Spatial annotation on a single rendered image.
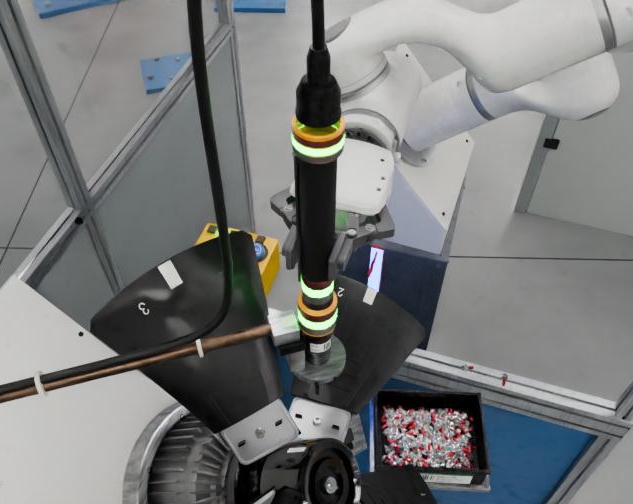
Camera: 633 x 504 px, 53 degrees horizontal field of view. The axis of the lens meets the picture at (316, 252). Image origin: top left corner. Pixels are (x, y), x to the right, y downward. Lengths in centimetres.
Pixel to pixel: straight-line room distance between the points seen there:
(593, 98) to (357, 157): 62
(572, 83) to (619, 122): 147
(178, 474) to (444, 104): 83
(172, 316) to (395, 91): 38
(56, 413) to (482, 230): 222
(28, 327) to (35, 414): 12
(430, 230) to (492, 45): 76
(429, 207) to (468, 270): 133
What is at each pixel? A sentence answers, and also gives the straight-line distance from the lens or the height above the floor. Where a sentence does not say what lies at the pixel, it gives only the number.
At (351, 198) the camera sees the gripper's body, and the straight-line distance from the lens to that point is 66.
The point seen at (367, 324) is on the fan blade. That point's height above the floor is 119.
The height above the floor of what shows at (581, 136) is 46.
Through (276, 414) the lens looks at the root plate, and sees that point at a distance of 87.
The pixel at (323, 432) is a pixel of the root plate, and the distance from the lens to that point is 95.
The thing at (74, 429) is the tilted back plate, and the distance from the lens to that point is 97.
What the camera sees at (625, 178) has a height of 30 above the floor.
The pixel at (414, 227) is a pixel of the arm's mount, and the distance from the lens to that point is 145.
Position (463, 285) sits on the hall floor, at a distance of 265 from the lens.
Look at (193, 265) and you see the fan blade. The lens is 81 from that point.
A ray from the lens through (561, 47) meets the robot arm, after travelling 75.
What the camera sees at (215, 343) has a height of 145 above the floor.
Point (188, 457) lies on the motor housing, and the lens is 96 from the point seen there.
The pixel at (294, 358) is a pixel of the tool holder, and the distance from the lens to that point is 76.
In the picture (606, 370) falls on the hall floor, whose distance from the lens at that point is 259.
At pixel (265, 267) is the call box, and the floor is 107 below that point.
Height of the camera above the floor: 204
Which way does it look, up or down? 49 degrees down
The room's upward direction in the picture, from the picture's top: straight up
